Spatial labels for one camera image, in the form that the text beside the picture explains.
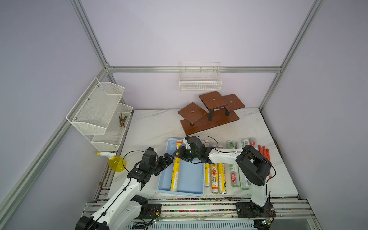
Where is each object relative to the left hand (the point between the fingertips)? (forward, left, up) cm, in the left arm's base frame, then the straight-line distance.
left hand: (169, 162), depth 83 cm
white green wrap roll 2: (+15, -55, -3) cm, 57 cm away
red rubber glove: (+11, -64, -7) cm, 65 cm away
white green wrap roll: (+16, -52, -3) cm, 54 cm away
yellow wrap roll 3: (-12, -31, -5) cm, 33 cm away
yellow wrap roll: (-10, -4, -1) cm, 11 cm away
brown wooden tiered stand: (+33, -32, +12) cm, 47 cm away
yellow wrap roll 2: (-8, -27, -5) cm, 28 cm away
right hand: (+5, -3, -2) cm, 6 cm away
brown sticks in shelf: (+27, +34, +7) cm, 44 cm away
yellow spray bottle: (+1, +33, -3) cm, 33 cm away
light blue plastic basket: (-6, -13, -5) cm, 15 cm away
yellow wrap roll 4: (-3, -23, -3) cm, 23 cm away
